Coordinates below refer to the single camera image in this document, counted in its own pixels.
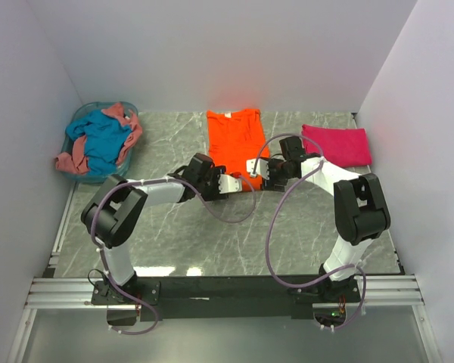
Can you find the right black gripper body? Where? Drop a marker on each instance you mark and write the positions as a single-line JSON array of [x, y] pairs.
[[278, 175]]

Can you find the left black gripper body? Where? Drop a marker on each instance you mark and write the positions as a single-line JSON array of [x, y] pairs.
[[208, 186]]

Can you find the orange t-shirt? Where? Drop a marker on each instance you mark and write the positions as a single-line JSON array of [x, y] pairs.
[[235, 138]]

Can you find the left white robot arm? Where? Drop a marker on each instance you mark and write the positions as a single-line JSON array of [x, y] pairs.
[[112, 214]]

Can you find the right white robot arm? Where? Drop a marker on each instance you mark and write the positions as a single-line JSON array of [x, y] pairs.
[[361, 214]]

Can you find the folded magenta t-shirt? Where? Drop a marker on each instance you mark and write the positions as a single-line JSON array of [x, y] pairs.
[[342, 147]]

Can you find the blue t-shirt in basket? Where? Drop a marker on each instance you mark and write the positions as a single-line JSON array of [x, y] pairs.
[[97, 142]]

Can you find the pink t-shirt in basket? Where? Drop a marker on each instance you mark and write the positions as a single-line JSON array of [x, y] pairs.
[[70, 160]]

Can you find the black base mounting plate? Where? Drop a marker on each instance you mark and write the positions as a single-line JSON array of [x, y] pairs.
[[221, 297]]

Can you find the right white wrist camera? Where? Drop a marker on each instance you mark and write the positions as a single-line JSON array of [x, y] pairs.
[[258, 168]]

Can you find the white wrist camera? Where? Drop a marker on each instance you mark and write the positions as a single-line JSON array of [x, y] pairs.
[[229, 184], [258, 168]]

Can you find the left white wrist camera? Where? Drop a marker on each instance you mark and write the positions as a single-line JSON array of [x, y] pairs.
[[229, 184]]

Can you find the aluminium rail frame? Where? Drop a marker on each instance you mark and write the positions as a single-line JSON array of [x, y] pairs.
[[60, 324]]

